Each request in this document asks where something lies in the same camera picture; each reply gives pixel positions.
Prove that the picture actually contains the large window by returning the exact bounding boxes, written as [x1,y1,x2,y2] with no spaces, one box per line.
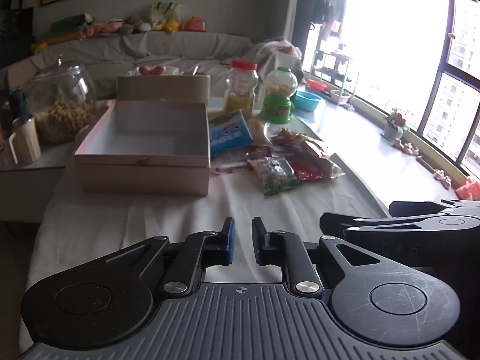
[292,0,480,181]

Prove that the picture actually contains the green white nut packet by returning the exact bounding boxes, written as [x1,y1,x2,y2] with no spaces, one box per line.
[247,157,303,196]

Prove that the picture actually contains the grey covered sofa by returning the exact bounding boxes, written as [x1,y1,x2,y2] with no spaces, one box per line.
[0,30,301,102]

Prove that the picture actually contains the orange red chips packet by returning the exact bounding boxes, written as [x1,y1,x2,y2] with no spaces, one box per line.
[271,127,335,159]

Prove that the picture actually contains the white mug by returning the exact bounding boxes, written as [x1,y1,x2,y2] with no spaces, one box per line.
[8,116,42,166]

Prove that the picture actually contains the green candy dispenser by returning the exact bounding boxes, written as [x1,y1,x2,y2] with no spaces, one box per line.
[259,67,299,124]

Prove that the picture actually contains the dark blue bottle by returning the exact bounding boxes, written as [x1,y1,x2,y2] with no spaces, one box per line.
[8,89,33,121]

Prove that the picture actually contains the small potted plant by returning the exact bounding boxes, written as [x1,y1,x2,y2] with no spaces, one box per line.
[382,109,409,142]

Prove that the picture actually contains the clear egg tray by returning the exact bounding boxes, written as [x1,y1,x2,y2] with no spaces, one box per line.
[127,65,181,78]

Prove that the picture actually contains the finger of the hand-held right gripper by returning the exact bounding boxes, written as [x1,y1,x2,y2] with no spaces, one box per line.
[319,212,480,239]
[389,199,480,218]

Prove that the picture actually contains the green plush toy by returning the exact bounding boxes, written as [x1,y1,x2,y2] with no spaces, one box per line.
[50,13,95,35]

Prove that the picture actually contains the small clay figurines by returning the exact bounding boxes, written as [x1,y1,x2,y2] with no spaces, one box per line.
[433,169,453,189]
[392,140,421,157]

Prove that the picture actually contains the plastic jar with red lid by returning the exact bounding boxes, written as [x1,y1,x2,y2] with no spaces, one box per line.
[224,60,259,118]

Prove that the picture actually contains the white tablecloth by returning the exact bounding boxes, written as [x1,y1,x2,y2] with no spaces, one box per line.
[19,112,391,347]

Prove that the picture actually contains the orange plush toy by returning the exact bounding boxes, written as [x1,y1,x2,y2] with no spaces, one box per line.
[182,16,208,33]

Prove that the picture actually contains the red packet with white label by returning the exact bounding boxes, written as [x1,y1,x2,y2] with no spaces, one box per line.
[290,158,344,181]

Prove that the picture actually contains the white plastic bag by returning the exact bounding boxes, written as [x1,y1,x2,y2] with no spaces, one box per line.
[259,37,303,73]

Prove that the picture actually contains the pink plush toy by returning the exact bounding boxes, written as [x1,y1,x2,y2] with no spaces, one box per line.
[92,20,124,37]

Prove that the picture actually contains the large glass jar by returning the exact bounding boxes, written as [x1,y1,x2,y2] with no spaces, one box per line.
[28,58,99,145]

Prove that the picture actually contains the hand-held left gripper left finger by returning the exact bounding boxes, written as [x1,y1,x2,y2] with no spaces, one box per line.
[101,217,236,296]

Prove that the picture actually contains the red white striped packet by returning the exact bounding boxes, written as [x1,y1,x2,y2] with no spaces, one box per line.
[211,162,251,176]

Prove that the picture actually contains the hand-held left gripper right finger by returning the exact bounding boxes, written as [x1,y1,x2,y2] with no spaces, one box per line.
[251,217,384,301]

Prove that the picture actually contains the blue snack packet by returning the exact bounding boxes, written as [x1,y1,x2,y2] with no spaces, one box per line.
[208,109,256,156]

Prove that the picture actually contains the grey plush toy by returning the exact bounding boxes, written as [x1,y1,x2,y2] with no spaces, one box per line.
[124,15,151,34]

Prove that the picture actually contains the hanging clothes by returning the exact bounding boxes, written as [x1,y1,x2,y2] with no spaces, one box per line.
[310,0,346,35]

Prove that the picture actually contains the blue bowl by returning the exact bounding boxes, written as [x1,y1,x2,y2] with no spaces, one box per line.
[294,91,322,112]

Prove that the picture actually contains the yellow white plush toy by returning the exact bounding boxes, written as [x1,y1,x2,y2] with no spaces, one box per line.
[150,2,183,33]

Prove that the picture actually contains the metal shelf rack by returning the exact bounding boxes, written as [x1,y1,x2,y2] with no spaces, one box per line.
[311,50,355,104]

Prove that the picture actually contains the pink hinged box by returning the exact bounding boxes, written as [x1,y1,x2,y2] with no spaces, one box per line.
[74,74,211,196]

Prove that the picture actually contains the dark cabinet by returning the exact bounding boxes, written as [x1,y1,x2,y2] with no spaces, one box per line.
[0,0,35,69]

